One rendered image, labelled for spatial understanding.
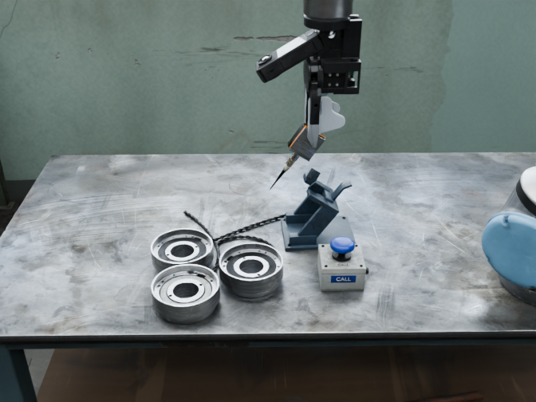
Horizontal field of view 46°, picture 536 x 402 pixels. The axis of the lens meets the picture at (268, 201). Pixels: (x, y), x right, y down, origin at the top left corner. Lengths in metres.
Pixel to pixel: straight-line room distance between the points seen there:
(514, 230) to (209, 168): 0.74
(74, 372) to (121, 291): 0.29
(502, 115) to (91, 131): 1.73
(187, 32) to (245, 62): 0.25
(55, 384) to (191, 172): 0.50
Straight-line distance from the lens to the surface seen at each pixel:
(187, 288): 1.02
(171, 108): 2.67
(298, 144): 1.06
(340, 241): 1.02
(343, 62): 0.99
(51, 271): 1.13
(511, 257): 0.90
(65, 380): 1.29
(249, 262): 1.06
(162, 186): 1.34
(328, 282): 1.03
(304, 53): 1.00
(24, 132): 2.86
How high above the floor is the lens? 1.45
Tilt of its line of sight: 31 degrees down
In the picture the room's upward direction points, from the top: straight up
